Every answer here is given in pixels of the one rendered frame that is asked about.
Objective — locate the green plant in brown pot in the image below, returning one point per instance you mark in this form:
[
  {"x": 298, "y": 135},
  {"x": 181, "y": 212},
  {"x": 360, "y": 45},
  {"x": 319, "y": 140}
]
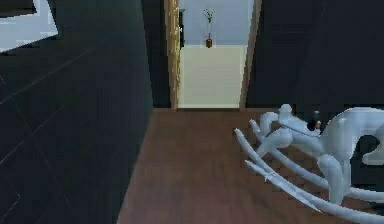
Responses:
[{"x": 209, "y": 36}]

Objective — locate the light wooden room door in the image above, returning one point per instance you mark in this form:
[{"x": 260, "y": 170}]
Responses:
[{"x": 173, "y": 53}]

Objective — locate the pale blue rocking horse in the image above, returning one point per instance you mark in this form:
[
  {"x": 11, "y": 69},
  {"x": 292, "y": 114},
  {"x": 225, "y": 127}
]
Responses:
[{"x": 333, "y": 140}]

